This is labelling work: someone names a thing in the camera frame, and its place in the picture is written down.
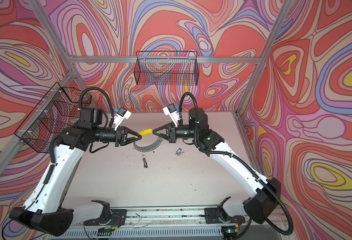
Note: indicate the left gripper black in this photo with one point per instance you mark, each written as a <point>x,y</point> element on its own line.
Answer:
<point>120,140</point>

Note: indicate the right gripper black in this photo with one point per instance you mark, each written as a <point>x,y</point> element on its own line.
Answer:
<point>172,133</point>

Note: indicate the metal keyring disc yellow handle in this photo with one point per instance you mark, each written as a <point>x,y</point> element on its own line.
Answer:
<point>148,143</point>

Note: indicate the key with black tag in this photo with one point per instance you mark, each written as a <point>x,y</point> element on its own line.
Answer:
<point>144,161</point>

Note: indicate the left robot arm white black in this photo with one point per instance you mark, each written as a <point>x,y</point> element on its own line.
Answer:
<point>43,211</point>

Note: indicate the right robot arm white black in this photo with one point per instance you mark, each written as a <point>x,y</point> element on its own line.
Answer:
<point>191,122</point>

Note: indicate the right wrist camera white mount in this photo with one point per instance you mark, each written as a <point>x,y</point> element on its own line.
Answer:
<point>173,112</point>

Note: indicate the black wire basket back wall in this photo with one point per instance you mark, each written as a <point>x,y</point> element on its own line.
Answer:
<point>166,68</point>

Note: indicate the black wire basket wall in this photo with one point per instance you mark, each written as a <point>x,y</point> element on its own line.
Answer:
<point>166,68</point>
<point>56,110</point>

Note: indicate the black wire basket left wall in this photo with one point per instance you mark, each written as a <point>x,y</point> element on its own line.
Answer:
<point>56,110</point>

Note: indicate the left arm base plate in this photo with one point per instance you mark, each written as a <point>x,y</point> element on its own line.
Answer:
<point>116,218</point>

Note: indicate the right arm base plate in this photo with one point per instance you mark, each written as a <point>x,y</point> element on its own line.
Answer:
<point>218,216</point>

